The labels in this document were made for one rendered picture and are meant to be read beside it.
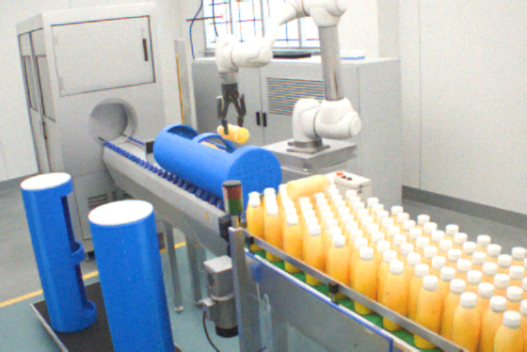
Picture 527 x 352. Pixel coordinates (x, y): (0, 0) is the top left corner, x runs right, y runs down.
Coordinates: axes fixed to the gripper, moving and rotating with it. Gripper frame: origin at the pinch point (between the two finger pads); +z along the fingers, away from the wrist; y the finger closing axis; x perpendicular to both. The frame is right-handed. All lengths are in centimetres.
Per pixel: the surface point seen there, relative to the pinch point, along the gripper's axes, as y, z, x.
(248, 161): 2.0, 12.9, 15.1
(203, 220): 13.2, 45.7, -13.5
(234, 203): 36, 11, 63
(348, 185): -25, 22, 49
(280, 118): -127, 33, -150
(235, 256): 37, 30, 62
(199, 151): 10.0, 12.2, -17.2
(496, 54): -268, -13, -41
